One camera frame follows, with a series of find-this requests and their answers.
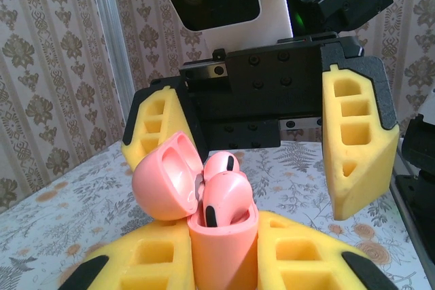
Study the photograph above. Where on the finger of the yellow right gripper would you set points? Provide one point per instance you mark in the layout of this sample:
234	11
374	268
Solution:
367	167
170	110

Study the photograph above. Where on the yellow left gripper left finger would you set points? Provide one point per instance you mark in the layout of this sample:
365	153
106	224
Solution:
136	263

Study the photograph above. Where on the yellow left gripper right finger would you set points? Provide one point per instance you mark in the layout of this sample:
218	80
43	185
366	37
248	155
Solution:
306	269

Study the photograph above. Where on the pink earbud charging case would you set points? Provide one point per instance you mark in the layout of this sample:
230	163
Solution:
221	256

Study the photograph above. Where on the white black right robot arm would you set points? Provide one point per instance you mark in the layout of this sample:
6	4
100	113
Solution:
419	154

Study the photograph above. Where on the floral patterned table cover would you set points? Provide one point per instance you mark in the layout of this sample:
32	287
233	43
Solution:
51	222

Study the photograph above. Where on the aluminium frame post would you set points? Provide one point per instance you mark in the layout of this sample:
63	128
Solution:
108	32

